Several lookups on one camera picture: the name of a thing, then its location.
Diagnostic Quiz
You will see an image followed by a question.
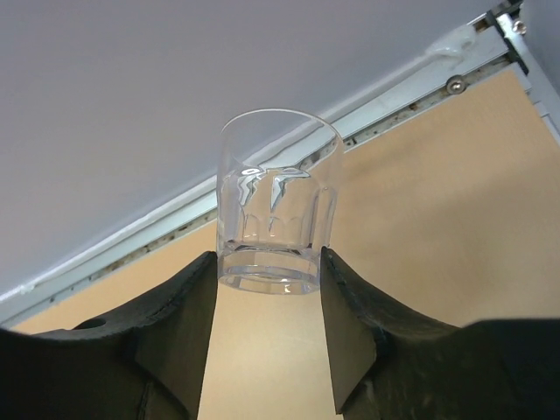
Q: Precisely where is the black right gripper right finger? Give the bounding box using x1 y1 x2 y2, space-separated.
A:
320 248 559 419

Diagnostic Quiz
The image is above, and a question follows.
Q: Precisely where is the aluminium table edge rail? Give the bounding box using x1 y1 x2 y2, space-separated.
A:
0 8 560 327

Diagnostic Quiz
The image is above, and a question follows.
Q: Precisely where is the clear faceted glass tumbler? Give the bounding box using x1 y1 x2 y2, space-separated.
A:
216 108 345 295

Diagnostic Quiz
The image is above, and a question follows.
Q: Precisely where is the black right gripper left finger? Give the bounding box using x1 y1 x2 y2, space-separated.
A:
1 252 217 419

